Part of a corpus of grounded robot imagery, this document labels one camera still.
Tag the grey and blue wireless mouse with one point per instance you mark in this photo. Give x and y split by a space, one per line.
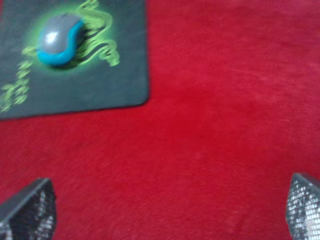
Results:
58 40

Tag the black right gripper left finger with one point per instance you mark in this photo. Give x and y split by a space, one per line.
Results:
30 214

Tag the red felt table cloth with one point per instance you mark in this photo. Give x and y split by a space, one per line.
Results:
234 111

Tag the black green logo mouse pad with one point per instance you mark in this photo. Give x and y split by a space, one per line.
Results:
110 69

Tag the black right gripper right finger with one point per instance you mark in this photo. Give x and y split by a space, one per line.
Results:
302 213

